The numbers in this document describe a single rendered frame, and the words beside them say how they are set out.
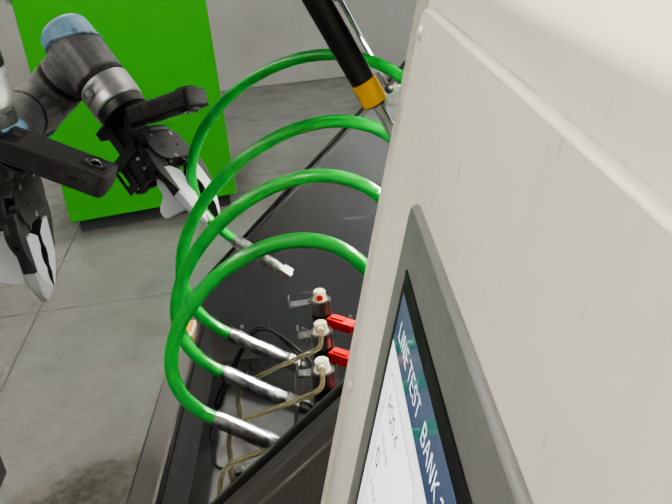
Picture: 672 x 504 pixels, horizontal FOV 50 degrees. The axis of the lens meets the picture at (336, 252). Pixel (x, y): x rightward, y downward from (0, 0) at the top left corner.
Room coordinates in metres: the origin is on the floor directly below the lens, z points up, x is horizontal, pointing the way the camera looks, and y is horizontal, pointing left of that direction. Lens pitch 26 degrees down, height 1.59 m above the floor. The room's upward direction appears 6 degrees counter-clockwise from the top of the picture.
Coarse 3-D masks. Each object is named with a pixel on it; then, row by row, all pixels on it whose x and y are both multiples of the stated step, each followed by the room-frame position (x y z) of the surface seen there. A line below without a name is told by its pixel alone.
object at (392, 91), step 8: (336, 0) 1.15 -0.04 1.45; (344, 8) 1.15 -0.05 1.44; (352, 24) 1.15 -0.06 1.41; (360, 32) 1.15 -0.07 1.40; (360, 40) 1.15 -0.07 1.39; (368, 48) 1.15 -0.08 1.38; (384, 80) 1.14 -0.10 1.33; (384, 88) 1.14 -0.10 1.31; (392, 88) 1.14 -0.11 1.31; (392, 96) 1.14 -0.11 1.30; (392, 104) 1.14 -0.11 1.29
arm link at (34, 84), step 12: (36, 72) 1.06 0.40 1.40; (24, 84) 1.05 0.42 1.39; (36, 84) 1.05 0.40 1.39; (48, 84) 1.04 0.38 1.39; (36, 96) 1.01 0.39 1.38; (48, 96) 1.04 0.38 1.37; (60, 96) 1.05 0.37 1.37; (48, 108) 1.02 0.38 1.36; (60, 108) 1.05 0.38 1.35; (72, 108) 1.07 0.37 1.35; (48, 120) 1.01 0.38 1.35; (60, 120) 1.06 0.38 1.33; (48, 132) 1.07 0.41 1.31
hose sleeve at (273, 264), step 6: (234, 240) 0.92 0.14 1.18; (240, 240) 0.92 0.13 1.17; (246, 240) 0.92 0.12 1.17; (234, 246) 0.92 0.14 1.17; (240, 246) 0.92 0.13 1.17; (246, 246) 0.92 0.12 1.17; (258, 258) 0.91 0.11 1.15; (264, 258) 0.91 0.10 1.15; (270, 258) 0.91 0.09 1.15; (276, 258) 0.92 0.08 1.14; (264, 264) 0.91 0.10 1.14; (270, 264) 0.90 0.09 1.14; (276, 264) 0.90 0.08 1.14; (282, 264) 0.91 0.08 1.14; (270, 270) 0.91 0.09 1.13; (276, 270) 0.90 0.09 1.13
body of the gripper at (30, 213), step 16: (16, 112) 0.73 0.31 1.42; (0, 128) 0.70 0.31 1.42; (0, 176) 0.70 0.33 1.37; (16, 176) 0.70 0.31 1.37; (32, 176) 0.73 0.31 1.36; (0, 192) 0.69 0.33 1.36; (16, 192) 0.69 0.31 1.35; (32, 192) 0.72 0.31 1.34; (0, 208) 0.68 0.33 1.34; (16, 208) 0.68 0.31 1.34; (32, 208) 0.71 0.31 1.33; (0, 224) 0.69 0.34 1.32
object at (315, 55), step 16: (272, 64) 0.90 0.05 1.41; (288, 64) 0.89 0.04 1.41; (368, 64) 0.86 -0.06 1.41; (384, 64) 0.86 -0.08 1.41; (240, 80) 0.91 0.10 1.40; (256, 80) 0.90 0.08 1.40; (400, 80) 0.85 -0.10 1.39; (224, 96) 0.92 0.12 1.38; (208, 112) 0.93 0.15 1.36; (208, 128) 0.93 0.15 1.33; (192, 144) 0.93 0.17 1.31; (192, 160) 0.93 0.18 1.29; (192, 176) 0.93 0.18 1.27; (208, 224) 0.93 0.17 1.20
